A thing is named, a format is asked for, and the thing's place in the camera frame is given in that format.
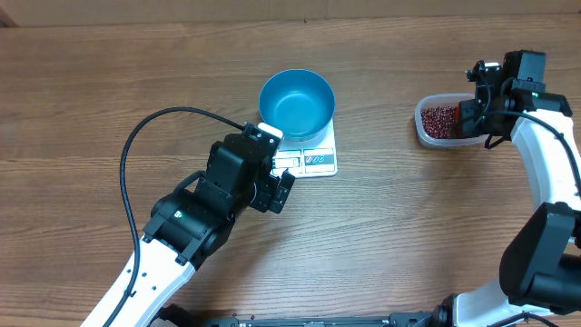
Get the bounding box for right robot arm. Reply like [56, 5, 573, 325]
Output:
[431, 50, 580, 326]

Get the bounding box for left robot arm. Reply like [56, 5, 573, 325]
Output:
[83, 123, 295, 326]

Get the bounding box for white digital kitchen scale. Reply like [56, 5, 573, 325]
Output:
[271, 121, 338, 178]

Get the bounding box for blue bowl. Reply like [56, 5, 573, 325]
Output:
[258, 68, 337, 141]

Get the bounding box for red beans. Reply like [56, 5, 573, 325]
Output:
[420, 106, 458, 139]

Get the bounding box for clear plastic container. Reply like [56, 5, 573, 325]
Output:
[414, 93, 487, 148]

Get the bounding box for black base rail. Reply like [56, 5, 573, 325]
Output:
[149, 304, 453, 327]

